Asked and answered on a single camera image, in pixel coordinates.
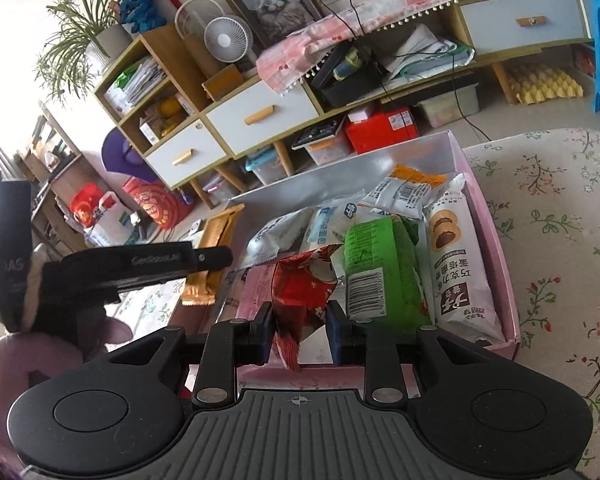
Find red printed bag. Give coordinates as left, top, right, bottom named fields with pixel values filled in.
left=121, top=177, right=193, bottom=231

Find framed cat picture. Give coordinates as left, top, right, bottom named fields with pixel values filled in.
left=216, top=0, right=326, bottom=58

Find gold snack packet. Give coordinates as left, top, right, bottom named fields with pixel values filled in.
left=180, top=204, right=246, bottom=307

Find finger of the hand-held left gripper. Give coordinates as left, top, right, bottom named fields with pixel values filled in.
left=192, top=246, right=234, bottom=273

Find white wire fan guard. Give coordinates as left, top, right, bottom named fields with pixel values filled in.
left=174, top=0, right=226, bottom=43

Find pile of white papers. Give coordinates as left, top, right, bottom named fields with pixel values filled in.
left=380, top=22, right=476, bottom=86

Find small white box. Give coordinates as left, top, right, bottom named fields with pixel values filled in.
left=139, top=116, right=161, bottom=144

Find pink cardboard box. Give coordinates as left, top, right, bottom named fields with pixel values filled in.
left=172, top=130, right=522, bottom=391

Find pink tasselled cloth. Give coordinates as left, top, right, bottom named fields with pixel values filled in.
left=256, top=0, right=526, bottom=98

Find red snack packet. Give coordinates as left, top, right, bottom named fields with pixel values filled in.
left=271, top=244, right=345, bottom=372

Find stack of documents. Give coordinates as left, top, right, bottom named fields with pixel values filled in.
left=105, top=57, right=168, bottom=113

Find white drawer wooden handle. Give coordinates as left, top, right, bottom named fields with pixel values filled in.
left=205, top=80, right=322, bottom=158
left=145, top=119, right=228, bottom=191
left=457, top=0, right=592, bottom=56

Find clear storage bin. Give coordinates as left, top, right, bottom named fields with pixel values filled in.
left=414, top=82, right=481, bottom=128

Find pink snack packet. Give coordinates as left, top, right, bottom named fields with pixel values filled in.
left=235, top=262, right=281, bottom=321

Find wooden side shelf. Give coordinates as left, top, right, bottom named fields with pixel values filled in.
left=15, top=105, right=88, bottom=256

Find yellow egg tray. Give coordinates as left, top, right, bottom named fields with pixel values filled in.
left=505, top=62, right=583, bottom=106

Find white chocolate cookie packet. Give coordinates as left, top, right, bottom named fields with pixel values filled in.
left=422, top=172, right=506, bottom=347

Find wooden cabinet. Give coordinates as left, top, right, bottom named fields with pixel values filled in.
left=94, top=0, right=600, bottom=211

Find clear bin orange contents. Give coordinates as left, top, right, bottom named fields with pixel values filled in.
left=307, top=135, right=353, bottom=166

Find green snack packet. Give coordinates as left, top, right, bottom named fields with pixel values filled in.
left=343, top=215, right=433, bottom=333

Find black flat tray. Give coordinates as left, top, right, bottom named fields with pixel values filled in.
left=292, top=120, right=346, bottom=151

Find white red shopping bag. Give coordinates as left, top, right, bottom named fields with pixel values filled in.
left=70, top=182, right=131, bottom=246

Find white desk fan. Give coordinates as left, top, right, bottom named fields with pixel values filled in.
left=203, top=15, right=255, bottom=63

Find clear beige snack packet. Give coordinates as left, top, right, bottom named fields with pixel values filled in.
left=214, top=267, right=250, bottom=325

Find pink sleeved left forearm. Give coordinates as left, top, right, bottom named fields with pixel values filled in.
left=0, top=245, right=133, bottom=426

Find blue plush toy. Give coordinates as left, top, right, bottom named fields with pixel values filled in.
left=117, top=0, right=167, bottom=33

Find brown cardboard box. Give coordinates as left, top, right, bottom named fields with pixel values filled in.
left=202, top=65, right=244, bottom=102

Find purple hat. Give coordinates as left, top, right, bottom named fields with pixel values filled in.
left=101, top=127, right=156, bottom=183

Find yellow fruits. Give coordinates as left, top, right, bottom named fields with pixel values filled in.
left=150, top=99, right=188, bottom=136

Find black open box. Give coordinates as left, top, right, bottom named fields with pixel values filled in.
left=310, top=42, right=386, bottom=108

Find red box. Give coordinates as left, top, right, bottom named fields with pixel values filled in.
left=344, top=106, right=420, bottom=155

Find white light-blue snack packet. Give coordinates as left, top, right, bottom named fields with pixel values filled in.
left=305, top=195, right=381, bottom=252

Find orange silver snack packet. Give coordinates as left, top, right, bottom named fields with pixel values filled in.
left=360, top=164, right=448, bottom=220

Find clear bin blue lid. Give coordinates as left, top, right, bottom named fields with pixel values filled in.
left=245, top=152, right=286, bottom=186

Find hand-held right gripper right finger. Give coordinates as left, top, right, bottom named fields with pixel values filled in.
left=326, top=300, right=492, bottom=405

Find potted green plant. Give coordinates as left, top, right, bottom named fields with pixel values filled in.
left=35, top=0, right=133, bottom=106

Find white grey snack packet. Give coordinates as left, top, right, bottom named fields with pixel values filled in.
left=241, top=208, right=315, bottom=269

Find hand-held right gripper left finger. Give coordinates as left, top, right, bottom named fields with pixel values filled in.
left=107, top=301, right=276, bottom=405

